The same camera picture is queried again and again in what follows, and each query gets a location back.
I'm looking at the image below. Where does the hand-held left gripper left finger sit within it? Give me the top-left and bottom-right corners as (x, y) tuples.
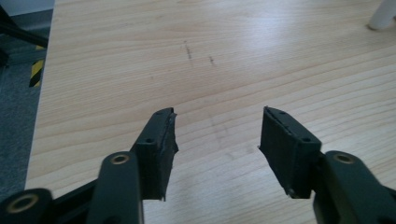
(130, 106), (180, 202)

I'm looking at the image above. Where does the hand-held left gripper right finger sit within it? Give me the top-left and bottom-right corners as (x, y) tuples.
(257, 105), (323, 200)

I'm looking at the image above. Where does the yellow black striped tape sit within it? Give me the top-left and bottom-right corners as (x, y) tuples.
(28, 45), (46, 89)

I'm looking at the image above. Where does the white cylindrical object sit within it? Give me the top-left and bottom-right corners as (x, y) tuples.
(367, 0), (396, 32)

